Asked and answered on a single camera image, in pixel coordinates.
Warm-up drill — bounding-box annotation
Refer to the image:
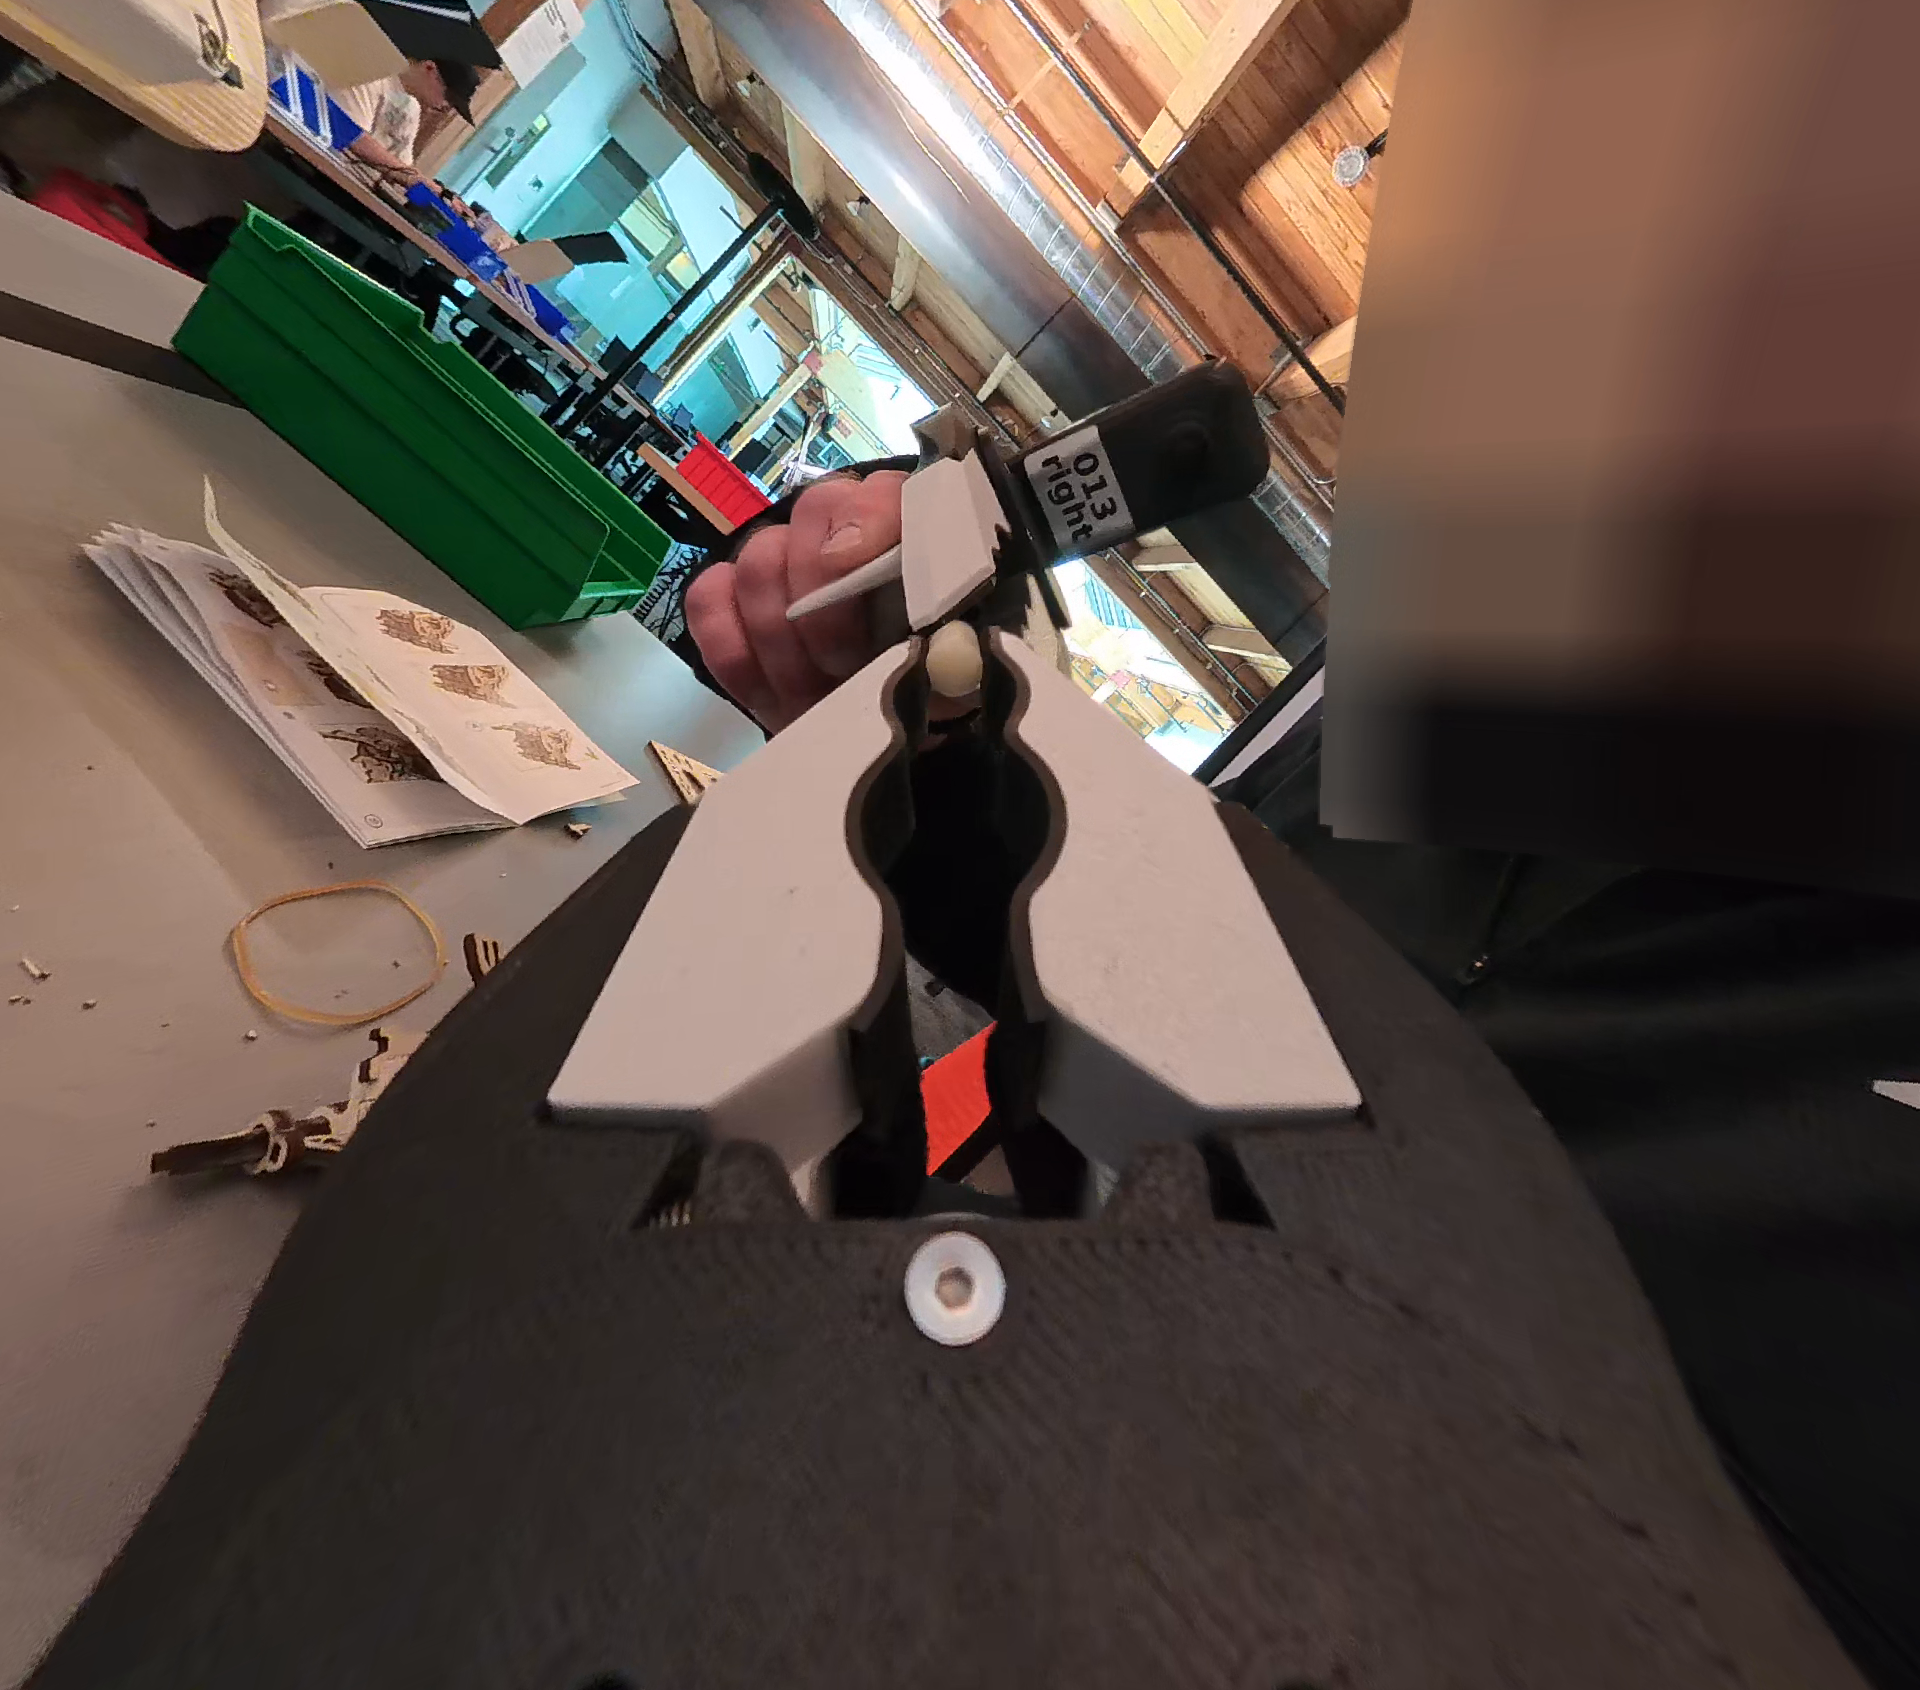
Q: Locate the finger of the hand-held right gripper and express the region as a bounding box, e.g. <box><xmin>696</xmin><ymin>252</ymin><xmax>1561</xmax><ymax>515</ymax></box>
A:
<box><xmin>907</xmin><ymin>462</ymin><xmax>1005</xmax><ymax>568</ymax></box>
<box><xmin>909</xmin><ymin>550</ymin><xmax>1011</xmax><ymax>640</ymax></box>

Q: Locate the orange traffic cone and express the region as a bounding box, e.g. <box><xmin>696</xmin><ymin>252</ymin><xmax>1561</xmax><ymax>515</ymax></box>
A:
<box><xmin>919</xmin><ymin>1021</ymin><xmax>1001</xmax><ymax>1174</ymax></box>

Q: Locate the red storage bin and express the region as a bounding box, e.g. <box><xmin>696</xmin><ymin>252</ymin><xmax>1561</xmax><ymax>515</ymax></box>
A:
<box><xmin>674</xmin><ymin>434</ymin><xmax>775</xmax><ymax>529</ymax></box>

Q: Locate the blue storage bin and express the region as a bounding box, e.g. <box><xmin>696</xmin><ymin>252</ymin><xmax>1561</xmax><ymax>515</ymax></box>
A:
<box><xmin>270</xmin><ymin>62</ymin><xmax>362</xmax><ymax>148</ymax></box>

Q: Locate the person's right forearm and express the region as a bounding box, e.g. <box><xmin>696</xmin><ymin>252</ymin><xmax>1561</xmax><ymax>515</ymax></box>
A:
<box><xmin>877</xmin><ymin>700</ymin><xmax>1053</xmax><ymax>1017</ymax></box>

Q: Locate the large tan rubber band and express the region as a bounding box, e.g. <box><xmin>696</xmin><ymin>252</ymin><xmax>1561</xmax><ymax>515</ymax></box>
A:
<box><xmin>228</xmin><ymin>876</ymin><xmax>450</xmax><ymax>1030</ymax></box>

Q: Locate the green plastic bin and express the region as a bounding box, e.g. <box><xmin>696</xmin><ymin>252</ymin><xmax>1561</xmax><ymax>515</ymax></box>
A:
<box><xmin>172</xmin><ymin>204</ymin><xmax>674</xmax><ymax>631</ymax></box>

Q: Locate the illustrated instruction booklet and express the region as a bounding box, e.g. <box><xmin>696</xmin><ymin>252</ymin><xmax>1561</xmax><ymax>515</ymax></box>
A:
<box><xmin>82</xmin><ymin>477</ymin><xmax>642</xmax><ymax>849</ymax></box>

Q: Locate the long wooden workbench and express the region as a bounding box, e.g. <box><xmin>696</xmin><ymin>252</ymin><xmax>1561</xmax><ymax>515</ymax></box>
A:
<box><xmin>254</xmin><ymin>113</ymin><xmax>709</xmax><ymax>477</ymax></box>

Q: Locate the wooden mechanical model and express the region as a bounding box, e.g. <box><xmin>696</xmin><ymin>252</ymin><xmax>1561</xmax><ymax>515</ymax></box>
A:
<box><xmin>150</xmin><ymin>931</ymin><xmax>505</xmax><ymax>1182</ymax></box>

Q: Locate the person's right hand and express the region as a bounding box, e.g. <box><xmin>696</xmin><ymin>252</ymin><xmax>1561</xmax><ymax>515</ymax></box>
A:
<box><xmin>682</xmin><ymin>465</ymin><xmax>920</xmax><ymax>735</ymax></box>

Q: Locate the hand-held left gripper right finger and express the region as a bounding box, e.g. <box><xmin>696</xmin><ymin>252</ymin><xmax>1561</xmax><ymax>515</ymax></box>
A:
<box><xmin>983</xmin><ymin>640</ymin><xmax>1365</xmax><ymax>1191</ymax></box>

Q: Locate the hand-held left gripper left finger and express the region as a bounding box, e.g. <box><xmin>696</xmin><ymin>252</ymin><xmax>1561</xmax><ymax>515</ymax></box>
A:
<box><xmin>546</xmin><ymin>640</ymin><xmax>925</xmax><ymax>1215</ymax></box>

